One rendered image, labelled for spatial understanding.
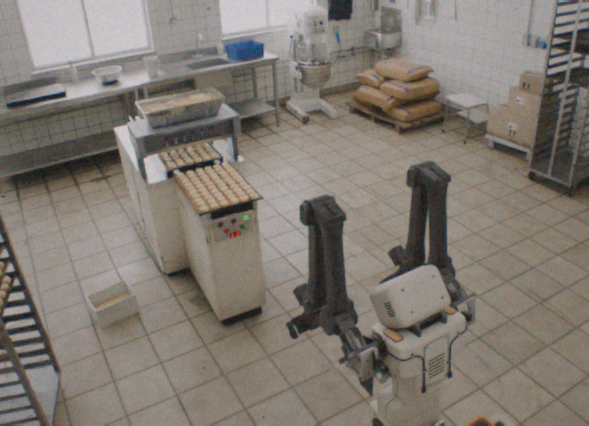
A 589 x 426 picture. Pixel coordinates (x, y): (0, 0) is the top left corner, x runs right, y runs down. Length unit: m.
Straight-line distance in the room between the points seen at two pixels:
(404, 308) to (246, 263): 1.86
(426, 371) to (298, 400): 1.47
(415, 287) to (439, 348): 0.22
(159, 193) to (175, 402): 1.40
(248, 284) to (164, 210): 0.82
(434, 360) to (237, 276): 1.88
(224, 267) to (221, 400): 0.79
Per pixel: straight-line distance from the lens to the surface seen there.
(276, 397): 3.16
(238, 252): 3.30
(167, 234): 3.90
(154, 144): 3.69
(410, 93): 6.45
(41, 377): 3.46
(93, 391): 3.46
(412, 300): 1.67
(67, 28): 6.61
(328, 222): 1.54
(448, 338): 1.78
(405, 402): 1.94
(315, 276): 1.74
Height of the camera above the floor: 2.39
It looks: 30 degrees down
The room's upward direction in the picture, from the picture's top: 3 degrees counter-clockwise
